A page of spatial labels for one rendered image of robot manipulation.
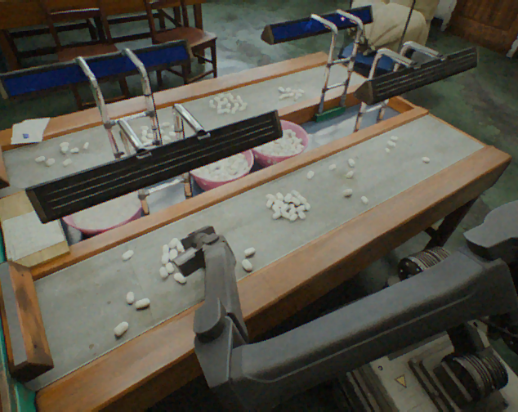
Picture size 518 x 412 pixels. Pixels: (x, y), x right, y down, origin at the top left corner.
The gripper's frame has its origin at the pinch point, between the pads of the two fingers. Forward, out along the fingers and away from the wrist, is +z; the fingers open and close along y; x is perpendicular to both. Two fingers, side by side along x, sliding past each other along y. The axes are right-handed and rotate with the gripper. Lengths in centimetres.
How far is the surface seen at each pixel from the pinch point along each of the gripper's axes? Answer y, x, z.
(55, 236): 34.7, -14.4, 13.9
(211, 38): -117, -110, 185
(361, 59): -257, -57, 160
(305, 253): -26.3, 14.2, -18.5
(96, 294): 30.1, 3.0, -1.3
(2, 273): 46.1, -12.2, -2.2
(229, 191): -20.1, -7.7, 8.4
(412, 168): -91, 10, -8
